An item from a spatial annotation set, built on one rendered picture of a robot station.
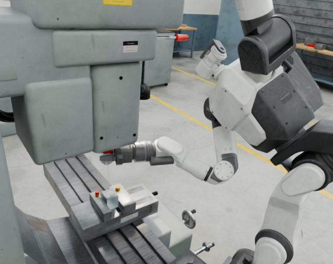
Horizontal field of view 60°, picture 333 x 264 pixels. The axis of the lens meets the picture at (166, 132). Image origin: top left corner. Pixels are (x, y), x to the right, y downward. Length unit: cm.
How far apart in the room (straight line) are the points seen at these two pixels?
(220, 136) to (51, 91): 67
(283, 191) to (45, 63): 83
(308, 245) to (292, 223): 175
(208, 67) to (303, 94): 34
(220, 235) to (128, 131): 179
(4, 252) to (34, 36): 57
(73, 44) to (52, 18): 8
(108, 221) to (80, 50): 69
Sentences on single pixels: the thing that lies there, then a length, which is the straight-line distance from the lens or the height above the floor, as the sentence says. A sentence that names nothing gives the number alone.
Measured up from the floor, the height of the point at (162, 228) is 85.
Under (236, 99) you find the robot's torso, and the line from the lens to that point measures 93.
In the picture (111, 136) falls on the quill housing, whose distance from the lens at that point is 101.
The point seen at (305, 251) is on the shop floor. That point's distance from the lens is 283.
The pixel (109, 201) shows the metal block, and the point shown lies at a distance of 123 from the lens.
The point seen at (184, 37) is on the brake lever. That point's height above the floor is 170.
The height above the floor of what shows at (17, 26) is 174.
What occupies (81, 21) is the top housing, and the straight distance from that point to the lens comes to 82.
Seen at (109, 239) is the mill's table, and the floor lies 93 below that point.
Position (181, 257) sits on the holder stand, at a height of 113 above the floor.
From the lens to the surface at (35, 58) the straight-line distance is 82.
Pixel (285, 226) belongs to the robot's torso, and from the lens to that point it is 116.
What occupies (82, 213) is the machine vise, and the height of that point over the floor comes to 100.
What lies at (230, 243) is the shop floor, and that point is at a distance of 262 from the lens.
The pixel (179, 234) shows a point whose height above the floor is 73.
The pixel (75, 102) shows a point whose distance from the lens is 88.
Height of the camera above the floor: 185
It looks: 26 degrees down
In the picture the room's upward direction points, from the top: 6 degrees clockwise
